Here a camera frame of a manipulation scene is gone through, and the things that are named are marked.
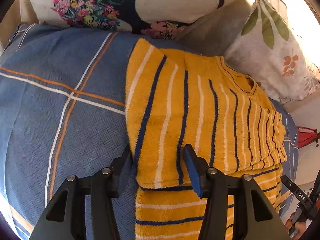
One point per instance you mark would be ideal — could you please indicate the red plastic bag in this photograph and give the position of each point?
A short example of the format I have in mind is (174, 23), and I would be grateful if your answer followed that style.
(306, 136)

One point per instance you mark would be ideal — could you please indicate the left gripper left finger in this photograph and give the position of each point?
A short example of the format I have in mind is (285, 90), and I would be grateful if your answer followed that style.
(64, 215)

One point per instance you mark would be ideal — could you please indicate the silhouette lady print pillow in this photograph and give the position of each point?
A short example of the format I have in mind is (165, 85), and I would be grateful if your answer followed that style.
(164, 19)

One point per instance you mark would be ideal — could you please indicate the yellow striped knit sweater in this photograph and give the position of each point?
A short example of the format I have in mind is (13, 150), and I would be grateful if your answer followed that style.
(175, 98)

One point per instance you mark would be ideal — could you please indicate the person's right hand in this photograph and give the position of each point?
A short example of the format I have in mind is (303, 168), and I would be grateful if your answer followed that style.
(300, 226)

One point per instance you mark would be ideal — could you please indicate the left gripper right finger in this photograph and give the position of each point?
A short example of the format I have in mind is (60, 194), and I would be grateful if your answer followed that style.
(254, 216)

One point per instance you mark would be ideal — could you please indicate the leaf print white pillow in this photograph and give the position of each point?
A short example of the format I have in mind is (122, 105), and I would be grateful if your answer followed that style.
(267, 50)

